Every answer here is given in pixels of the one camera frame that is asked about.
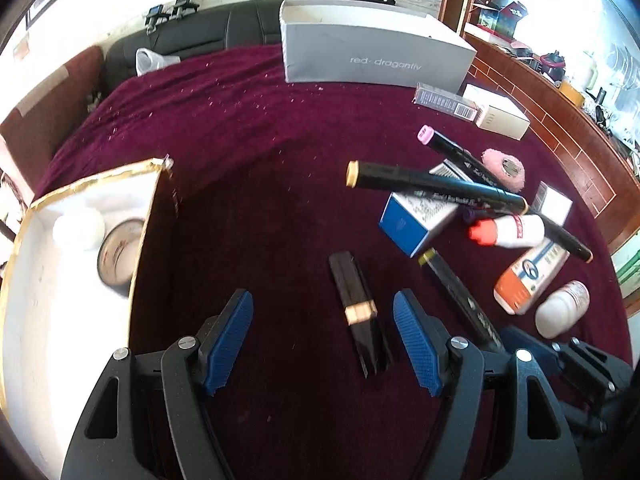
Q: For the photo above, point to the white orange tube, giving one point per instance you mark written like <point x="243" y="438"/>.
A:
<point x="524" y="280"/>

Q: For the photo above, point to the black marker tan caps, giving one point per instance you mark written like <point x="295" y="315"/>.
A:
<point x="425" y="185"/>

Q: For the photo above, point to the cream rectangular box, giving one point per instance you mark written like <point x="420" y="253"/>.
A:
<point x="497" y="113"/>

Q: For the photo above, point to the white roll-on bottle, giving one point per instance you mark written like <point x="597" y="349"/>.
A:
<point x="562" y="309"/>

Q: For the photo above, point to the white plastic bag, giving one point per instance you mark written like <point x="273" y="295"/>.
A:
<point x="147" y="61"/>

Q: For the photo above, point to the maroon bedspread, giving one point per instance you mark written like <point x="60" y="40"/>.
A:
<point x="260" y="168"/>

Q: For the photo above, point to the white gold-edged tray box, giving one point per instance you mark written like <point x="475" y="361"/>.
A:
<point x="60" y="323"/>

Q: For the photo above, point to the small white square box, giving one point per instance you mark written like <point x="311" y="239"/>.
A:
<point x="551" y="203"/>

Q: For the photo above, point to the white bottle red cap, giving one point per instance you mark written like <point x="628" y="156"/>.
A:
<point x="512" y="231"/>

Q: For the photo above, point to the barcode striped box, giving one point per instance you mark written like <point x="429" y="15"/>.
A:
<point x="445" y="102"/>

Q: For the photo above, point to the black marker yellow cap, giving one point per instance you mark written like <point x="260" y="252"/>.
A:
<point x="485" y="332"/>

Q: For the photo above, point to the black marker pink cap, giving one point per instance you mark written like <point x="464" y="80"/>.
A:
<point x="475" y="170"/>

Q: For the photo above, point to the grey shoe box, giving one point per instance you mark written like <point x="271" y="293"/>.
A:
<point x="370" y="43"/>

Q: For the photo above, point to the round tin in tray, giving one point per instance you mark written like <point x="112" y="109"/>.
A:
<point x="118" y="256"/>

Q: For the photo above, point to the black marker purple cap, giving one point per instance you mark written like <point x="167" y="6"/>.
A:
<point x="469" y="215"/>

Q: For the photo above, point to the wooden low cabinet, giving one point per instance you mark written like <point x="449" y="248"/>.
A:
<point x="605" y="182"/>

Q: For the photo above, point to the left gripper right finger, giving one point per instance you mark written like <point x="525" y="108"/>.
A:
<point x="425" y="341"/>

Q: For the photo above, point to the black leather headboard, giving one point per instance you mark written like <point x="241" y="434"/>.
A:
<point x="243" y="24"/>

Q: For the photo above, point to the blue white small box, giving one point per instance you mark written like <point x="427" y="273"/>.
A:
<point x="412" y="222"/>

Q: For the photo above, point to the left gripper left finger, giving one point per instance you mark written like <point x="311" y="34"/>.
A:
<point x="223" y="340"/>

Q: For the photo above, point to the black gold-band lipstick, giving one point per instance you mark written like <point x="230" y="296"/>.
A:
<point x="361" y="314"/>

